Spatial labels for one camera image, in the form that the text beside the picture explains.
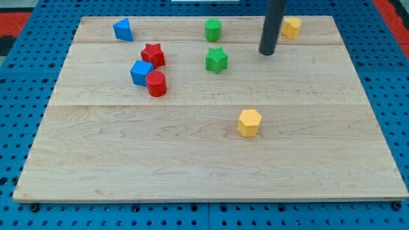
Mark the green star block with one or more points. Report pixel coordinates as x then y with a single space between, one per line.
216 60

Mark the blue cube block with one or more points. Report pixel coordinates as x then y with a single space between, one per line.
139 71

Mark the red star block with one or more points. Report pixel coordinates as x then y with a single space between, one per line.
153 54

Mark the wooden board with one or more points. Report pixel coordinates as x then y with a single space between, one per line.
104 139

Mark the yellow hexagon block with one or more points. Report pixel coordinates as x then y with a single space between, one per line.
248 122

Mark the red cylinder block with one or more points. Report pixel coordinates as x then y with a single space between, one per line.
156 83

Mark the green cylinder block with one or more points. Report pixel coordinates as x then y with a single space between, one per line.
212 30

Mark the blue triangle block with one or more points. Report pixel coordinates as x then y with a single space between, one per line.
122 30

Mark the yellow heart block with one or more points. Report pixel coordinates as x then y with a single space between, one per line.
291 27

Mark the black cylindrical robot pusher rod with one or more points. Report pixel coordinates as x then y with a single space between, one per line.
271 28

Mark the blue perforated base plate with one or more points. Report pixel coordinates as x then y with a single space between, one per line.
31 69

